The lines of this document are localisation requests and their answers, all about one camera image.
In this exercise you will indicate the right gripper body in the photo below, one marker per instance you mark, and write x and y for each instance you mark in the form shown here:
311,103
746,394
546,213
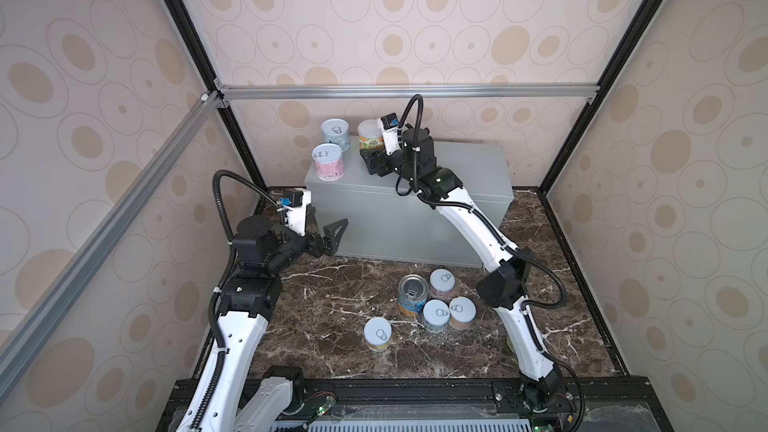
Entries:
396,162

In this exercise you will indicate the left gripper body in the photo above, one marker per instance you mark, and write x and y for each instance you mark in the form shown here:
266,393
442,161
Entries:
291,245

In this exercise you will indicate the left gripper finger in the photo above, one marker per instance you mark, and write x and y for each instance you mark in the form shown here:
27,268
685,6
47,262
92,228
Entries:
332,235
311,223

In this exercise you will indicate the green orange label can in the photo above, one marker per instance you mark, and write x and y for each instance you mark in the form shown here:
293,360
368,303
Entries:
370,135

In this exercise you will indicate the pink label white-lid can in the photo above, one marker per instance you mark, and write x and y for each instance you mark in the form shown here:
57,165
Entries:
328,162

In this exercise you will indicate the teal label white-lid can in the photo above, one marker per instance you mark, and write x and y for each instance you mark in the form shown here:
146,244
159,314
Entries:
336,131

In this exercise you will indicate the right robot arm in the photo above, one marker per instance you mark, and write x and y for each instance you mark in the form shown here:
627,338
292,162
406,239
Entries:
504,288

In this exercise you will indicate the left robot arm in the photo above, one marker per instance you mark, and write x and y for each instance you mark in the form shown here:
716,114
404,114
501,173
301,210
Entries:
239,314

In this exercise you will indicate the grey metal cabinet box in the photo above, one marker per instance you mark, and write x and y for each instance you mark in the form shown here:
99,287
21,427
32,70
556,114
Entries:
385,226

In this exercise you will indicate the open blue label can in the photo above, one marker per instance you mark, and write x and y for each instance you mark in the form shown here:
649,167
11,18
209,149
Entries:
412,295

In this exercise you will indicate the yellow label white-lid can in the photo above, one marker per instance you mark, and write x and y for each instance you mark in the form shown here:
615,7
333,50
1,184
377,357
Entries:
378,333

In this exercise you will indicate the pink can near cabinet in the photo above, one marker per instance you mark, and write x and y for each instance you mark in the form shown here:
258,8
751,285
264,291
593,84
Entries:
442,284

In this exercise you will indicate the blue label white-lid can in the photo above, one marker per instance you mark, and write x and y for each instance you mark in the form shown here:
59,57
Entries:
435,316

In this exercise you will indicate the peach label white-lid can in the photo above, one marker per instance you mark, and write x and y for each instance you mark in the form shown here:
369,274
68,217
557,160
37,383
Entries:
462,313

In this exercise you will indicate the green yellow label can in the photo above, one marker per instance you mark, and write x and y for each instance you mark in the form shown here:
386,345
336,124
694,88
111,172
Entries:
510,345

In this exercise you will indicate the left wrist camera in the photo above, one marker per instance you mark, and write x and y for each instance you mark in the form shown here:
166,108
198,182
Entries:
293,207

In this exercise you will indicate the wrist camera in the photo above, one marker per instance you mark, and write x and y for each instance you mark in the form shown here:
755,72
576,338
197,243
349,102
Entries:
390,130
293,207

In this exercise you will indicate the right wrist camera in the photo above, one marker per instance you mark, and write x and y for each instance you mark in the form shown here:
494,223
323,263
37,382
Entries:
390,130

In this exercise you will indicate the horizontal aluminium rail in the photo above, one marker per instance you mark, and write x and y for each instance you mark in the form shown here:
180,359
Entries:
431,91

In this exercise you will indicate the left black corner post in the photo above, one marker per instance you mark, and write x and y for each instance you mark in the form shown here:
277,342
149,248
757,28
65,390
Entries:
202,63

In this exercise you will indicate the black corner post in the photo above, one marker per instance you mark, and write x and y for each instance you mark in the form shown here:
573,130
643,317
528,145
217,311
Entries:
639,24
202,63

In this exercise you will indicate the left diagonal aluminium rail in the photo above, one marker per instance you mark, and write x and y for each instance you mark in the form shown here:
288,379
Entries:
47,314

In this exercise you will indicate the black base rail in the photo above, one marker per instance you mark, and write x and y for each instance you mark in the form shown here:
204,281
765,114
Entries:
491,404

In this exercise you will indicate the right black corner post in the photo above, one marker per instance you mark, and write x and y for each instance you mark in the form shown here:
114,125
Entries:
639,24

